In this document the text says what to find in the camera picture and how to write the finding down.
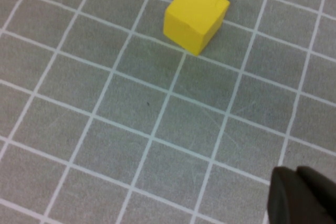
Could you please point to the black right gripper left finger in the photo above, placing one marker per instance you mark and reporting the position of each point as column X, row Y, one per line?
column 286, row 203

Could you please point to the yellow foam cube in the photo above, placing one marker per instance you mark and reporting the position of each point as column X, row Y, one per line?
column 194, row 16

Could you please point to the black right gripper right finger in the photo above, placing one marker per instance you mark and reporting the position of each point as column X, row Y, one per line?
column 321, row 197

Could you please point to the grey white-grid tablecloth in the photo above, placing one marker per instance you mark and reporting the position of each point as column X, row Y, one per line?
column 105, row 129

